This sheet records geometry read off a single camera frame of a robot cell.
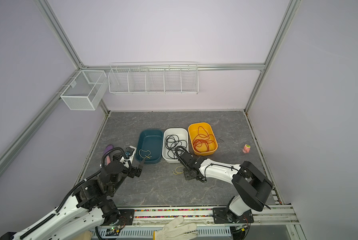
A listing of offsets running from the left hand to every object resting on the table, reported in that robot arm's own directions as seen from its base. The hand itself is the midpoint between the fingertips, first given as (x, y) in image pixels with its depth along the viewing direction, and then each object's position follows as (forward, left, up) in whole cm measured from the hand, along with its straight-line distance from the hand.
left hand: (134, 157), depth 73 cm
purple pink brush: (+18, +25, -19) cm, 36 cm away
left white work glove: (-29, +23, -18) cm, 41 cm away
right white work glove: (-30, -18, -19) cm, 39 cm away
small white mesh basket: (+47, +38, +6) cm, 61 cm away
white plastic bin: (+24, -25, -17) cm, 39 cm away
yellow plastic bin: (+27, -32, -20) cm, 47 cm away
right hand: (-3, -28, -20) cm, 34 cm away
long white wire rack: (+53, -7, +10) cm, 55 cm away
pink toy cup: (+10, -65, -16) cm, 67 cm away
